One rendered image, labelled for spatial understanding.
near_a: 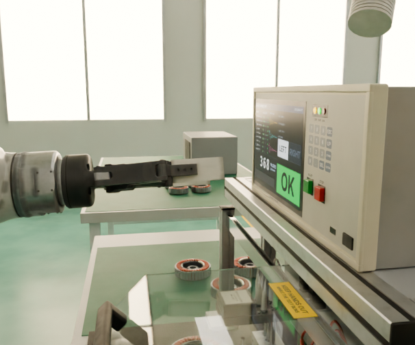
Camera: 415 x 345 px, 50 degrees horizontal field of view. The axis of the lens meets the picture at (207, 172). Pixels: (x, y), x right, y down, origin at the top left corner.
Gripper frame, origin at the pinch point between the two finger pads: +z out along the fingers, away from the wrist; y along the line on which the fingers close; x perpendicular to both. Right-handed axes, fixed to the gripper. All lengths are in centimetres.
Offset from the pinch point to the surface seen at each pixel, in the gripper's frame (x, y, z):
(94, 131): 84, -454, -63
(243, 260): -24, -77, 20
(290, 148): 2.9, -2.0, 13.4
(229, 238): -13.1, -37.1, 9.1
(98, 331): -17.2, 14.6, -15.0
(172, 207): -6, -157, 3
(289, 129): 6.0, -1.9, 13.6
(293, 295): -16.5, 10.6, 8.0
